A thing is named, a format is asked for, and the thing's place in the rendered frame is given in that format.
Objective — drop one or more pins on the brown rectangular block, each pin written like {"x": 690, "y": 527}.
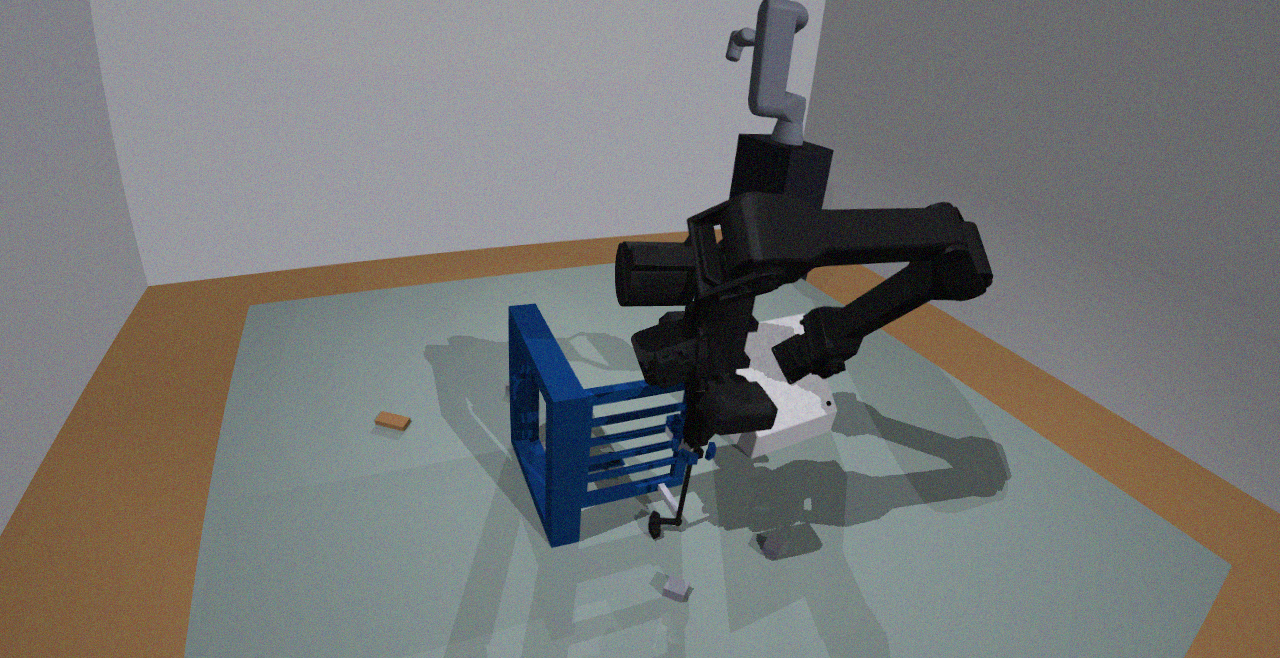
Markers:
{"x": 393, "y": 421}

